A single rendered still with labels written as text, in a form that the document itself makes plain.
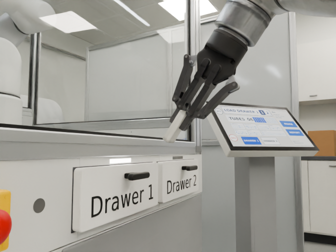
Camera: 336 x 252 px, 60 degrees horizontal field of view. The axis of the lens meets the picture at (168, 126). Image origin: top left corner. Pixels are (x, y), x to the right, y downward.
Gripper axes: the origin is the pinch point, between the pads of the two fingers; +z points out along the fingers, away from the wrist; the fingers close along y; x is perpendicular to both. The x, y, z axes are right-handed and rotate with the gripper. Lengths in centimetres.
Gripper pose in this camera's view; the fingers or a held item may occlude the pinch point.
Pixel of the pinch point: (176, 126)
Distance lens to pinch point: 59.0
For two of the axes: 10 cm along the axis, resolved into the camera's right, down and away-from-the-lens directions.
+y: -7.4, -5.4, 4.0
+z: -5.2, 8.4, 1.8
